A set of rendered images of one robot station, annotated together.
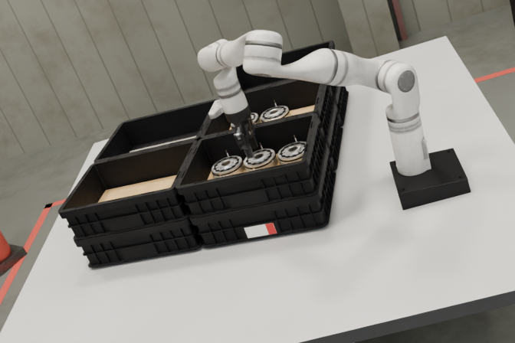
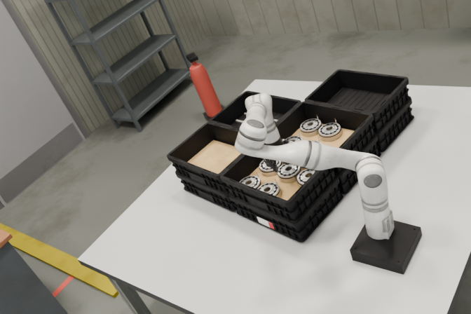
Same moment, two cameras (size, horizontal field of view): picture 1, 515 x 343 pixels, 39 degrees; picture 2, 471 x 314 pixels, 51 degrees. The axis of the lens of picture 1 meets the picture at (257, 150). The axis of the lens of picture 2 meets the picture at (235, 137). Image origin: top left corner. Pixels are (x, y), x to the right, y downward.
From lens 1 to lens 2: 110 cm
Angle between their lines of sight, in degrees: 33
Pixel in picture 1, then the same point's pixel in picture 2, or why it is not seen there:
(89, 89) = (315, 3)
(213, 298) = (214, 257)
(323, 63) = (296, 156)
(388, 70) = (361, 167)
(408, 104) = (373, 195)
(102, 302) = (172, 219)
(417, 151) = (376, 226)
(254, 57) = (239, 142)
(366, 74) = (345, 163)
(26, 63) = not seen: outside the picture
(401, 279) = not seen: outside the picture
